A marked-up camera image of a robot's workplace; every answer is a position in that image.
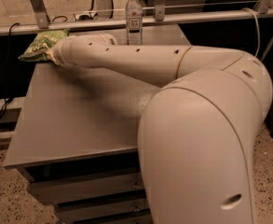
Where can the grey drawer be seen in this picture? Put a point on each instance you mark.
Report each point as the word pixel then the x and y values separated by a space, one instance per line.
pixel 129 206
pixel 135 218
pixel 85 187

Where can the top grey drawer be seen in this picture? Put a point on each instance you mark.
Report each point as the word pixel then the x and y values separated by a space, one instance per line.
pixel 85 187

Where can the white power strip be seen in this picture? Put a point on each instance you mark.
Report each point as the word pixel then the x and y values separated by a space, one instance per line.
pixel 85 16

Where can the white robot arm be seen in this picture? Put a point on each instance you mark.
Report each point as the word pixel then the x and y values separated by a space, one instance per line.
pixel 196 134

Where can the clear plastic water bottle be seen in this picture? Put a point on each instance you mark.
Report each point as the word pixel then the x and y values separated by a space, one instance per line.
pixel 134 22

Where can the middle grey drawer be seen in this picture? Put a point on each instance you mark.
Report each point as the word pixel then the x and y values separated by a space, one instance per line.
pixel 129 206

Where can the metal guard rail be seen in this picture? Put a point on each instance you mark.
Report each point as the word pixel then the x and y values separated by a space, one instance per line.
pixel 19 17

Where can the bottom grey drawer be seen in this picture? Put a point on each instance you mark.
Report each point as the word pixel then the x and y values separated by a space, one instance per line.
pixel 135 218

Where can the grey drawer cabinet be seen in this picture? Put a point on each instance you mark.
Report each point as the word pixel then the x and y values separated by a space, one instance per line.
pixel 77 122

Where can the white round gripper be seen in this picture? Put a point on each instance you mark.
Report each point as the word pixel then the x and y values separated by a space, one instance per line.
pixel 57 56

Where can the green jalapeno chip bag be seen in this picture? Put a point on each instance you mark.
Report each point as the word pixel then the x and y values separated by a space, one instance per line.
pixel 43 42

